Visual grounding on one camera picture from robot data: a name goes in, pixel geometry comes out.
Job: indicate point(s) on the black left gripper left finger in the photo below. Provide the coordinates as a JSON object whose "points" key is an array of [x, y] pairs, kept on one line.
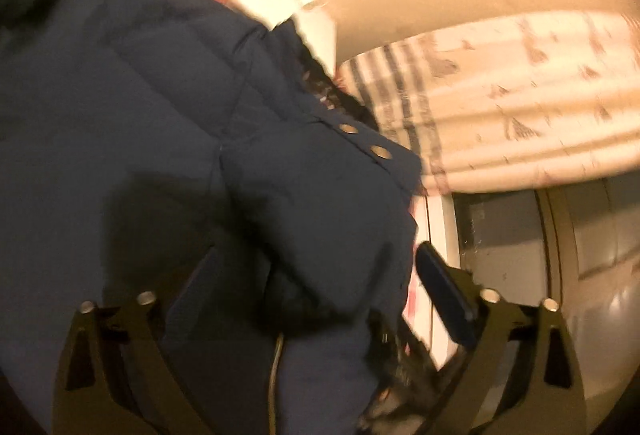
{"points": [[114, 376]]}

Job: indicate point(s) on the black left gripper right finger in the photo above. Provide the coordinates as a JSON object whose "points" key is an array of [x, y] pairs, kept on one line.
{"points": [[518, 373]]}

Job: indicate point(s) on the navy blue puffer jacket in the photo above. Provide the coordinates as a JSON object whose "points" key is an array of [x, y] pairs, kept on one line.
{"points": [[174, 146]]}

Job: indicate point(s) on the patterned cream window curtain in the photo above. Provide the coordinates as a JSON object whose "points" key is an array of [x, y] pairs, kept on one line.
{"points": [[509, 103]]}

